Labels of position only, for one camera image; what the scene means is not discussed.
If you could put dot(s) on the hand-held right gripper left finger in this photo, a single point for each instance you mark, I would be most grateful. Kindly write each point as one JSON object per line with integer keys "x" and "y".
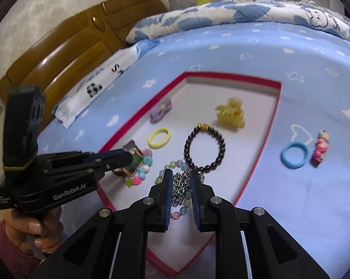
{"x": 167, "y": 200}

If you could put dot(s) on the white blue printed pillow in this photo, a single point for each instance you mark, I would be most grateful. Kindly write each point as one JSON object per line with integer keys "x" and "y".
{"x": 99, "y": 81}

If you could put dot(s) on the gold wrist watch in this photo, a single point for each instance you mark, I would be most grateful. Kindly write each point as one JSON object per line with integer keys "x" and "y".
{"x": 131, "y": 148}

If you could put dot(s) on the person's left hand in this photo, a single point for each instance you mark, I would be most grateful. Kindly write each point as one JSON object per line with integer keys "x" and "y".
{"x": 50, "y": 232}

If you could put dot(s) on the blue white cartoon quilt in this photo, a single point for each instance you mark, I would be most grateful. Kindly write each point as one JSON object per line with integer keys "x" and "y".
{"x": 244, "y": 13}

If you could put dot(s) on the red shallow box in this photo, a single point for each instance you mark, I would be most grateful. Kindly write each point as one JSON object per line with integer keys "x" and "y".
{"x": 198, "y": 104}

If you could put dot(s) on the person's left forearm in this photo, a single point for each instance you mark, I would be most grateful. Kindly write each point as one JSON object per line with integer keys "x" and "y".
{"x": 9, "y": 250}

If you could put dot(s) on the purple bow hair clip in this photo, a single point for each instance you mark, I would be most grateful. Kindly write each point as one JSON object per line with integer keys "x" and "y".
{"x": 160, "y": 111}

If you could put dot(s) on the yellow green soft toy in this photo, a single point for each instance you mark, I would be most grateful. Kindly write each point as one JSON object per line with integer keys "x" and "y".
{"x": 203, "y": 0}

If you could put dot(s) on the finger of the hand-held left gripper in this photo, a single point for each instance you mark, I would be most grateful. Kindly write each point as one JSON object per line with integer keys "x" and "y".
{"x": 114, "y": 161}
{"x": 76, "y": 157}

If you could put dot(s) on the wooden headboard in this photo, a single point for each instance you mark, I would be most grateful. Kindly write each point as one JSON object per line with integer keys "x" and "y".
{"x": 64, "y": 55}

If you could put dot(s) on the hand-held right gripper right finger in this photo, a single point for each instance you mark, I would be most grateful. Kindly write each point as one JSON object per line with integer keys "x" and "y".
{"x": 196, "y": 200}

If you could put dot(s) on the yellow claw hair clip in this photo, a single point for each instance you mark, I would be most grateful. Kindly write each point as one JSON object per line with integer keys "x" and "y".
{"x": 231, "y": 117}

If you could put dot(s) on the pink cartoon hair clip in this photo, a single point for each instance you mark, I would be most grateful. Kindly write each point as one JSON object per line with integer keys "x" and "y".
{"x": 320, "y": 149}

